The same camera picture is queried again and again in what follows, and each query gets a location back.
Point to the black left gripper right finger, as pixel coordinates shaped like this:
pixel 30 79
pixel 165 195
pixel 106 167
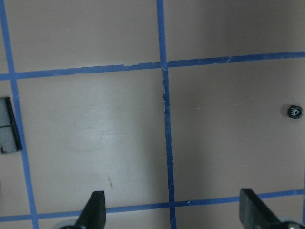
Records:
pixel 254 213

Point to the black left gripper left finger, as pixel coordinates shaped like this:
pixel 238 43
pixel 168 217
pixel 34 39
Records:
pixel 93 215

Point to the small black bearing gear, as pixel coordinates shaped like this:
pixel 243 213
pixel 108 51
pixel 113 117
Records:
pixel 295 112

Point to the black brake pad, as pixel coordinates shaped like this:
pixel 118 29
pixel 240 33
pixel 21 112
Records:
pixel 9 135

